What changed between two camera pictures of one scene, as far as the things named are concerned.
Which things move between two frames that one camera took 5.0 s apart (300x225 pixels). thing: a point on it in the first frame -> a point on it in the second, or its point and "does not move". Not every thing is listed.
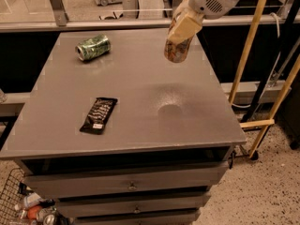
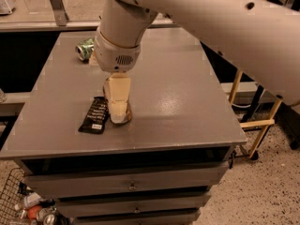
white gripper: (204, 2) -> (114, 57)
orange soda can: (176, 52) -> (105, 89)
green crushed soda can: (94, 47) does not move
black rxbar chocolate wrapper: (97, 116) does not move
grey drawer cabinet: (113, 133) does not move
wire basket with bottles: (20, 205) does not move
